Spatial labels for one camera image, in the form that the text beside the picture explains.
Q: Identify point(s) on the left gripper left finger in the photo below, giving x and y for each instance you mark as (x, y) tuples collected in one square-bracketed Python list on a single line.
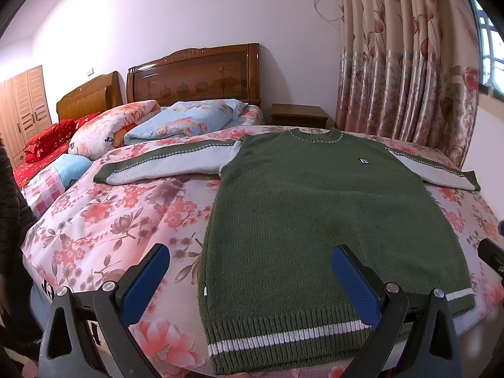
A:
[(68, 348)]

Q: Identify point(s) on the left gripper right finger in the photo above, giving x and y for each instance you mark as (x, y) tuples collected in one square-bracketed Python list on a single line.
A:
[(432, 348)]

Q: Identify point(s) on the light wooden headboard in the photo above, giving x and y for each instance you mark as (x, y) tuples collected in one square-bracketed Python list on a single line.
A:
[(95, 96)]

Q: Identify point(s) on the dark wooden headboard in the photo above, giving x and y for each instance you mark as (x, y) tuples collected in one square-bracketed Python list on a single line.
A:
[(196, 74)]

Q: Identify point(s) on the green knit sweater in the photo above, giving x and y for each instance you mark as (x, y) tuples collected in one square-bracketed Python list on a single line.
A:
[(269, 294)]

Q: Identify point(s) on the window with white grille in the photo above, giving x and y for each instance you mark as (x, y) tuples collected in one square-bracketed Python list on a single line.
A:
[(491, 52)]

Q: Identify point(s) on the pink floral curtain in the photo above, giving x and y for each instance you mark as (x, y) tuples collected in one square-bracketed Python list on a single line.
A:
[(409, 70)]

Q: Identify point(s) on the dark wooden nightstand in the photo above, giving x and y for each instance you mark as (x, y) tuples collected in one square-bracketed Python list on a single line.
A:
[(298, 115)]

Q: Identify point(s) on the orange floral folded blanket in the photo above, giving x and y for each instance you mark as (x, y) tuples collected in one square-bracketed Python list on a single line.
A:
[(107, 131)]

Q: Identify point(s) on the pink floral quilt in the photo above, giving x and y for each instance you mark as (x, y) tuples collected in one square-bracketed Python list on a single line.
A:
[(94, 232)]

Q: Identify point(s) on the pink checked blue pillow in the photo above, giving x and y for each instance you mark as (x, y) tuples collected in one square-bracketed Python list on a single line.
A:
[(52, 181)]

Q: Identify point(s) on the red floral bedding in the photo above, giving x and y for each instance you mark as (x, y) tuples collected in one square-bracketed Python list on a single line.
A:
[(46, 147)]

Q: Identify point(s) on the light blue floral pillow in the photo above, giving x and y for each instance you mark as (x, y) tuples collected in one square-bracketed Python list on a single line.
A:
[(187, 119)]

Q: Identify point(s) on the beige louvered wardrobe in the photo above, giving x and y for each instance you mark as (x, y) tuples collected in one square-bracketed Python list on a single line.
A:
[(24, 112)]

